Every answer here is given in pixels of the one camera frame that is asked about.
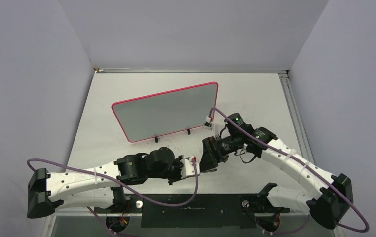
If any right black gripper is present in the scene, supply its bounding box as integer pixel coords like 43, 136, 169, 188
198, 133, 241, 173

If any pink framed whiteboard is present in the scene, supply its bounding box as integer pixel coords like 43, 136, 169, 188
111, 81, 219, 143

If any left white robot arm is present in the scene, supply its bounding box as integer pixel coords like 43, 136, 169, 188
27, 147, 201, 219

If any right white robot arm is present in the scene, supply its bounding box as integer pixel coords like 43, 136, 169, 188
199, 113, 353, 230

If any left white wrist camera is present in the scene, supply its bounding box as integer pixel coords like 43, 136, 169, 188
180, 156, 200, 179

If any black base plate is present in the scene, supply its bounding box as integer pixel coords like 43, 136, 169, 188
95, 194, 290, 229

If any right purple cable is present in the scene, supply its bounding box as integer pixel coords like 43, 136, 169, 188
209, 107, 370, 234

